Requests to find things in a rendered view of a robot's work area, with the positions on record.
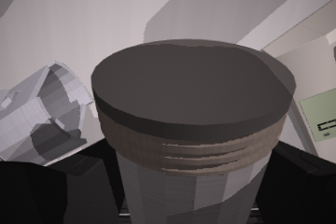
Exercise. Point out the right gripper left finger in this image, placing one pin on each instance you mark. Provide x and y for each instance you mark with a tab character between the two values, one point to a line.
87	189

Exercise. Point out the grey engine piston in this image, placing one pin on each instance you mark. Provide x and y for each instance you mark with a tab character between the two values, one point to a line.
193	123
32	112

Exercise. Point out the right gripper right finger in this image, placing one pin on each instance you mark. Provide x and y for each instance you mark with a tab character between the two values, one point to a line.
297	188

